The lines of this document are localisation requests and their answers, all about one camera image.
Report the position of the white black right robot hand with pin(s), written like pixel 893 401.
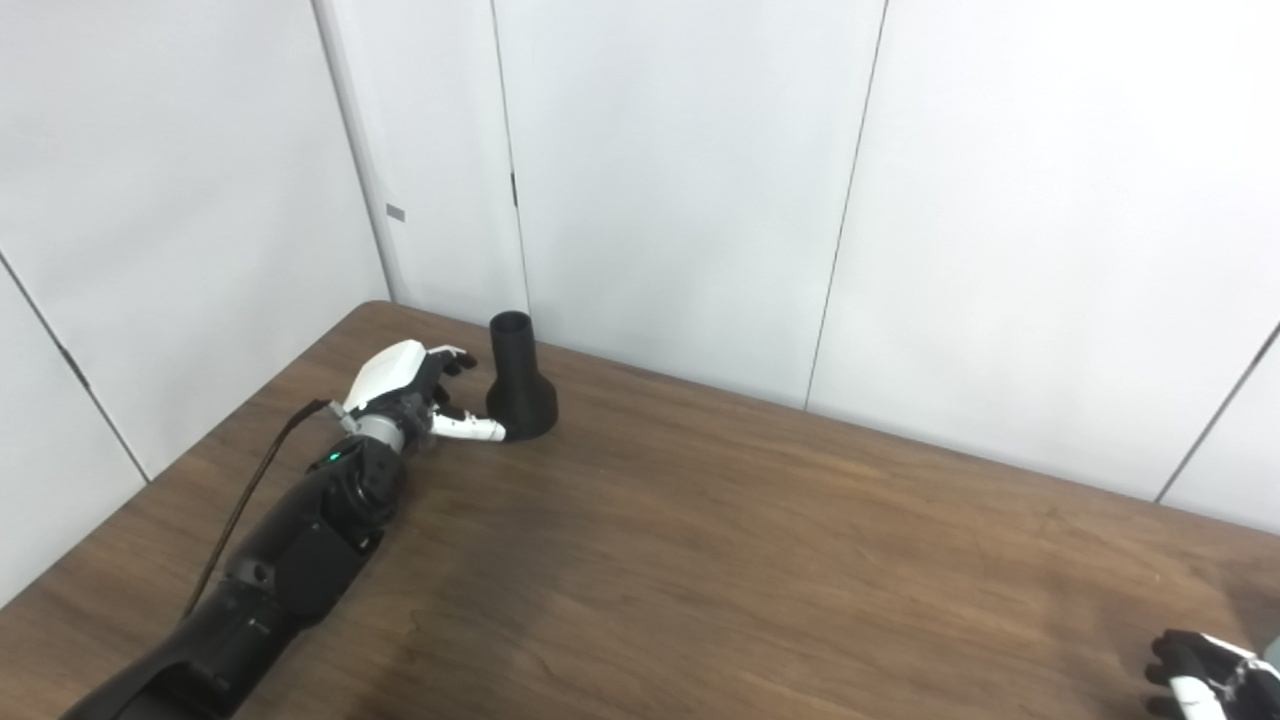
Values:
pixel 1200 670

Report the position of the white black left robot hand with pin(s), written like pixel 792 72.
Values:
pixel 390 375

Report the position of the black flared nozzle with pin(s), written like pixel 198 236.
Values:
pixel 520 385

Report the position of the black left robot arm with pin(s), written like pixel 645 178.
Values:
pixel 280 570

